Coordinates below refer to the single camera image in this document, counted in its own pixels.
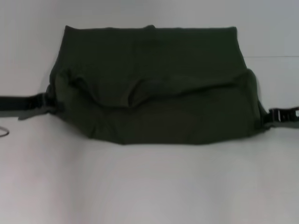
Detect dark green FREE t-shirt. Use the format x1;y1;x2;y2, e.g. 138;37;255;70
45;24;269;146

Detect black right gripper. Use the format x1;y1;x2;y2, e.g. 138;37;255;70
263;106;299;129

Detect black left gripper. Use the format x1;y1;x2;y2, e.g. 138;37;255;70
0;92;55;121

